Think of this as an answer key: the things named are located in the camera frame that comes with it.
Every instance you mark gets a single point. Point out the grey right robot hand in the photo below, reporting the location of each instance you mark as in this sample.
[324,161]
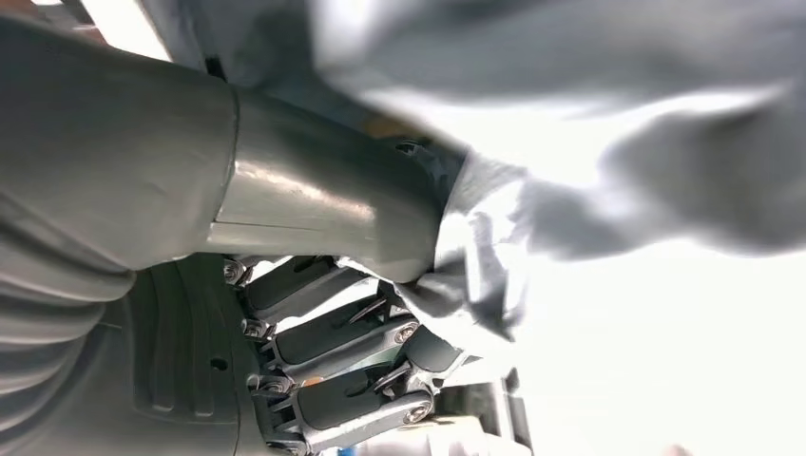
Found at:
[302,189]

